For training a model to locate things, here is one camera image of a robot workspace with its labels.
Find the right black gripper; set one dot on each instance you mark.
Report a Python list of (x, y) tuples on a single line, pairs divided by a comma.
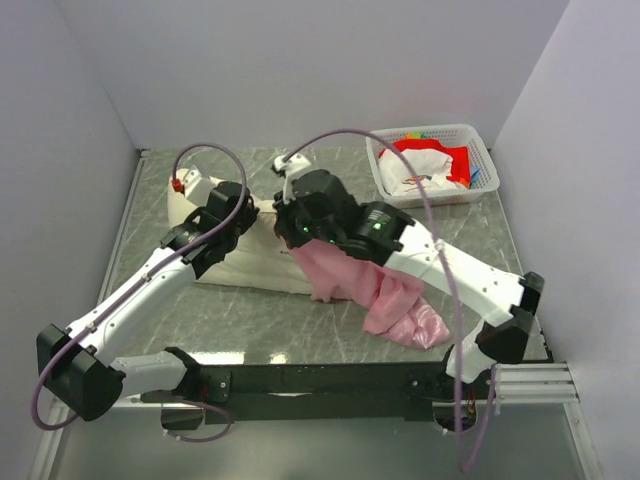
[(284, 222)]

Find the pink pillowcase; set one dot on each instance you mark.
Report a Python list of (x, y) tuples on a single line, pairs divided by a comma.
[(396, 309)]

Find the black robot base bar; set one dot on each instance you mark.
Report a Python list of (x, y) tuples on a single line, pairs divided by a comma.
[(406, 390)]

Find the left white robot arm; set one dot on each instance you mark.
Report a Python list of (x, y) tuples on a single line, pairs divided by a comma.
[(80, 363)]

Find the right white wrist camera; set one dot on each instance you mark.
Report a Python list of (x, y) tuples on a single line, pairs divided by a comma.
[(290, 170)]

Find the white plastic basket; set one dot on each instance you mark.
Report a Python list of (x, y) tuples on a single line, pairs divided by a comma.
[(484, 178)]

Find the red and white cloth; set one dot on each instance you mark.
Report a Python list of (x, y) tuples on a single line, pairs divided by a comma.
[(437, 167)]

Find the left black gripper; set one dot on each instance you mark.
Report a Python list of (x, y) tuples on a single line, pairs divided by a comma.
[(250, 218)]

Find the cream pillow with bear print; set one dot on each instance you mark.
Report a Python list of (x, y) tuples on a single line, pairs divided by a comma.
[(260, 259)]

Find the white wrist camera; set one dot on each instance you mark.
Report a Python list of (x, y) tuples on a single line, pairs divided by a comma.
[(192, 186), (290, 170)]

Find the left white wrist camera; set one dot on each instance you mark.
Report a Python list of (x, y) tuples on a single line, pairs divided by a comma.
[(192, 186)]

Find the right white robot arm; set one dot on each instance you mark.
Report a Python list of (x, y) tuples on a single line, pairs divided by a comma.
[(505, 302)]

